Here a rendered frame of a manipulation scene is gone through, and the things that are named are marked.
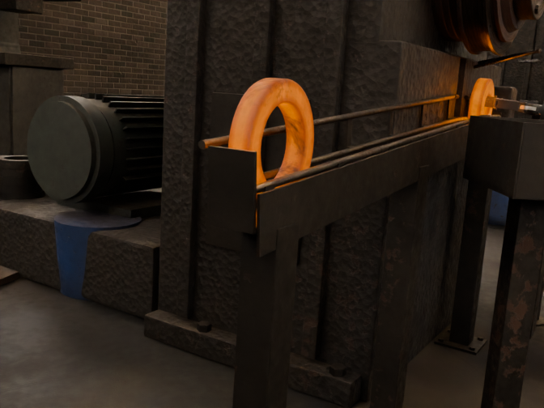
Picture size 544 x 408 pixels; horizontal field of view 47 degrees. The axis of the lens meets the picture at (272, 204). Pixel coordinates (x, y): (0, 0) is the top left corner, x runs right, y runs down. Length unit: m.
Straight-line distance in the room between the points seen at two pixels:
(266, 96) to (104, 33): 8.08
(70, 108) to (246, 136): 1.48
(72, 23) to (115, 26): 0.72
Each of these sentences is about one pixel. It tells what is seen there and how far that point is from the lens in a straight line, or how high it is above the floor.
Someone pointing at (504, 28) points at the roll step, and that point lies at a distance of 1.83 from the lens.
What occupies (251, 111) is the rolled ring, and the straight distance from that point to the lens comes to 0.80.
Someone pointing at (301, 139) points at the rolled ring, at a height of 0.68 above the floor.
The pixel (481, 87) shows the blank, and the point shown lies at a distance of 1.82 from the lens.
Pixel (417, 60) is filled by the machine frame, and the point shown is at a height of 0.84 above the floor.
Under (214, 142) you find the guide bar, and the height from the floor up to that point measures 0.68.
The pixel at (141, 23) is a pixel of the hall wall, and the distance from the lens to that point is 9.35.
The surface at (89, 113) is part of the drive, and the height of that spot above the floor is 0.63.
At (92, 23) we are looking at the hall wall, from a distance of 8.74.
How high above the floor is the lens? 0.75
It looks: 11 degrees down
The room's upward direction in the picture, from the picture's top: 4 degrees clockwise
